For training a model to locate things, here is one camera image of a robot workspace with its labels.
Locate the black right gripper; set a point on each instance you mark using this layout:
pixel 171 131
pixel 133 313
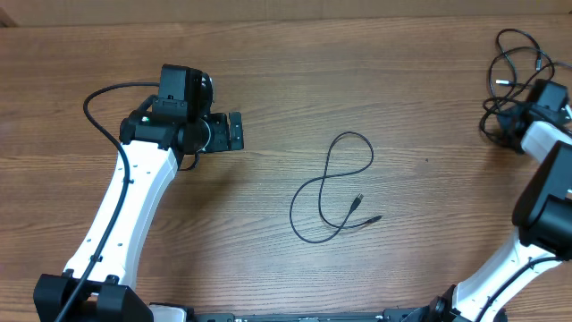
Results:
pixel 510 118

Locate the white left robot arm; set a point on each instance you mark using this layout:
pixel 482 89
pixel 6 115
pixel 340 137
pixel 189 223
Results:
pixel 98 282

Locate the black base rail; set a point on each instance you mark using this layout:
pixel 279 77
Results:
pixel 313 316

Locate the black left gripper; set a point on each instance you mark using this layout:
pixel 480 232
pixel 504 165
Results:
pixel 220 122

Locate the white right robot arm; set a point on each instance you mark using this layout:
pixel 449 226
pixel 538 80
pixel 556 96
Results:
pixel 541 239

